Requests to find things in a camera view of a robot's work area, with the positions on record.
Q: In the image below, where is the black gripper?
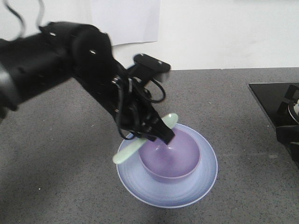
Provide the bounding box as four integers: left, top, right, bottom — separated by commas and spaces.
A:
112, 70, 175, 145

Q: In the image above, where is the light green spoon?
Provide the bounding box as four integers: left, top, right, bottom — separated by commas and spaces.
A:
113, 113, 178, 165

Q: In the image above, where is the purple plastic bowl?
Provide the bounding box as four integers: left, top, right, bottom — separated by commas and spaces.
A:
138, 124, 202, 183

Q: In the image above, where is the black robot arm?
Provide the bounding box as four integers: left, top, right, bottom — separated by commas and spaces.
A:
0, 21, 175, 144

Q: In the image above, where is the light blue plate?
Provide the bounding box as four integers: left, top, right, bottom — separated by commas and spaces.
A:
116, 124, 218, 209

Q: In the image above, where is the black induction cooktop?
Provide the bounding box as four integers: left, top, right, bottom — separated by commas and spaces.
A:
249, 82, 299, 165

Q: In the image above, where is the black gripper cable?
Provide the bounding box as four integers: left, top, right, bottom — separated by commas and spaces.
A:
111, 74, 166, 140

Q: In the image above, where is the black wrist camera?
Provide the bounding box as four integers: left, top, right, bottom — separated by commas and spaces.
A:
127, 53, 171, 86

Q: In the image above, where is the white paper sheet on wall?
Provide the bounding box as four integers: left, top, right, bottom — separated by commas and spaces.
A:
91, 0, 161, 45

